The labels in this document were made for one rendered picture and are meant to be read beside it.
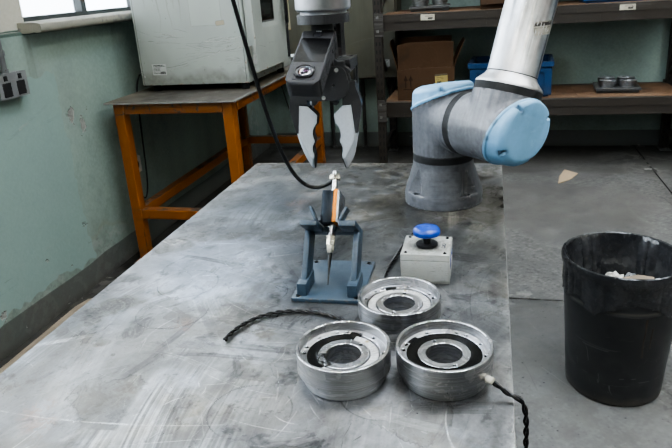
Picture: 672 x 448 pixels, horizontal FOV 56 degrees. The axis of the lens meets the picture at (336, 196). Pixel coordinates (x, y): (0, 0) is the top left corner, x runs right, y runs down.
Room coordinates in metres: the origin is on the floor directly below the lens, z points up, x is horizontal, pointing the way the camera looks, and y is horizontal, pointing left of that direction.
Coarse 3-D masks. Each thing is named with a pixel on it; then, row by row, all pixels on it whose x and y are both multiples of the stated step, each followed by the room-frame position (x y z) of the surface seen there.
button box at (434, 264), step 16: (416, 240) 0.87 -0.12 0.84; (432, 240) 0.86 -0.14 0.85; (448, 240) 0.87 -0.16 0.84; (400, 256) 0.83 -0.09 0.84; (416, 256) 0.82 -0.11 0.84; (432, 256) 0.82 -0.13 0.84; (448, 256) 0.81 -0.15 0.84; (416, 272) 0.82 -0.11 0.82; (432, 272) 0.82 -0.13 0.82; (448, 272) 0.81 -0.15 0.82
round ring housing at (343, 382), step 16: (352, 320) 0.66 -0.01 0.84; (304, 336) 0.63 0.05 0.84; (320, 336) 0.65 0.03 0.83; (368, 336) 0.64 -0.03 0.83; (384, 336) 0.62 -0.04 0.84; (320, 352) 0.61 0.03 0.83; (336, 352) 0.63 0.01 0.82; (352, 352) 0.63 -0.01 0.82; (368, 352) 0.61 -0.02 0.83; (384, 352) 0.59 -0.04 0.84; (304, 368) 0.58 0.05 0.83; (320, 368) 0.56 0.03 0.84; (336, 368) 0.58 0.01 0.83; (352, 368) 0.58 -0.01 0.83; (368, 368) 0.56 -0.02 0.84; (384, 368) 0.58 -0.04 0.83; (320, 384) 0.56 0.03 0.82; (336, 384) 0.56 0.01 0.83; (352, 384) 0.56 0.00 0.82; (368, 384) 0.56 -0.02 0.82; (336, 400) 0.56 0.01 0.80
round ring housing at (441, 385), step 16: (432, 320) 0.65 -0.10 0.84; (448, 320) 0.64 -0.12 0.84; (400, 336) 0.62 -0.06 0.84; (416, 336) 0.63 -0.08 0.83; (464, 336) 0.63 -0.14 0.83; (480, 336) 0.62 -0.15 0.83; (400, 352) 0.58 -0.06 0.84; (432, 352) 0.61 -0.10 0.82; (448, 352) 0.61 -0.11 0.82; (464, 352) 0.59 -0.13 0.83; (400, 368) 0.58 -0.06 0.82; (416, 368) 0.56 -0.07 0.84; (464, 368) 0.55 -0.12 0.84; (480, 368) 0.55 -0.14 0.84; (416, 384) 0.56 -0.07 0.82; (432, 384) 0.55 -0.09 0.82; (448, 384) 0.54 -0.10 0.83; (464, 384) 0.54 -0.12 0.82; (480, 384) 0.55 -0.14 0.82; (448, 400) 0.55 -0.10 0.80
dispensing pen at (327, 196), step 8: (336, 176) 0.88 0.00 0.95; (336, 184) 0.88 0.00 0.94; (328, 192) 0.86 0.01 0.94; (328, 200) 0.85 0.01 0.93; (328, 208) 0.84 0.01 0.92; (320, 216) 0.84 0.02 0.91; (328, 216) 0.84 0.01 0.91; (328, 224) 0.85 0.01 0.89; (328, 232) 0.84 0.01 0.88; (328, 240) 0.83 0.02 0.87; (328, 248) 0.83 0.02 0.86; (328, 256) 0.82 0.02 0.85; (328, 264) 0.81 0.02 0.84; (328, 272) 0.81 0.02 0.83; (328, 280) 0.80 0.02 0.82
